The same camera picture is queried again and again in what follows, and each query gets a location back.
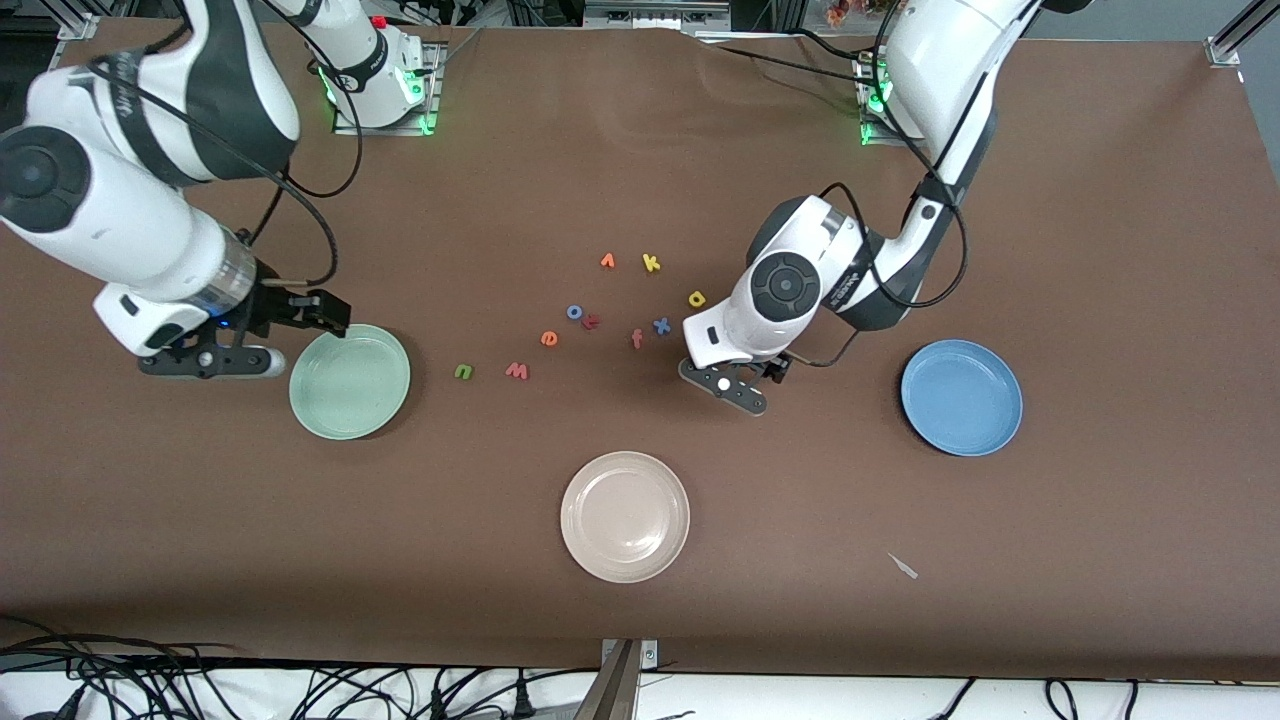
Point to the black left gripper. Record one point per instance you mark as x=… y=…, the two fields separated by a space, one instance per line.
x=776 y=368

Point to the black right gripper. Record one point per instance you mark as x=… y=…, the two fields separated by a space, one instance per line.
x=274 y=305

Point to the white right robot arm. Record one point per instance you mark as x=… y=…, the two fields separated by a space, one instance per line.
x=100 y=210

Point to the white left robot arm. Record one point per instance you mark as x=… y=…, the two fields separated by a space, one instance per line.
x=790 y=285

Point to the pale green plate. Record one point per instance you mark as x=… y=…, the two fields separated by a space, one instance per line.
x=350 y=390

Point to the blue plate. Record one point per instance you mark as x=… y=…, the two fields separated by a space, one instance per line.
x=961 y=398

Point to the beige plate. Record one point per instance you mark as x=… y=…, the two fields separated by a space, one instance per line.
x=625 y=517

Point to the brown paper table cover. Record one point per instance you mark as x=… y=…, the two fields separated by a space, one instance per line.
x=640 y=180

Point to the small grey paper scrap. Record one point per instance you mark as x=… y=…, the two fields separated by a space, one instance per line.
x=903 y=566

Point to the orange artificial flowers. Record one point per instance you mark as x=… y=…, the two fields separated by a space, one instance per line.
x=850 y=10

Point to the dark metal bar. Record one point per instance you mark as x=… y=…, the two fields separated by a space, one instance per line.
x=610 y=695

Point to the black power plug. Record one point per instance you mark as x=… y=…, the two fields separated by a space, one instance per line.
x=520 y=703

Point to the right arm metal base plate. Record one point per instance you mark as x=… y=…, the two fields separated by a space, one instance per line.
x=425 y=115

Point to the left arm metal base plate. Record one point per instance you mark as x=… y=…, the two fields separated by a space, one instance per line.
x=868 y=135

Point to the silver metal bracket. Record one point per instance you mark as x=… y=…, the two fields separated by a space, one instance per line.
x=650 y=655

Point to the grey metal rail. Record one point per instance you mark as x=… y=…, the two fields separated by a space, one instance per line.
x=655 y=14

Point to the aluminium frame profile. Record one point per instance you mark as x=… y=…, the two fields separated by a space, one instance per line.
x=1235 y=45
x=78 y=27

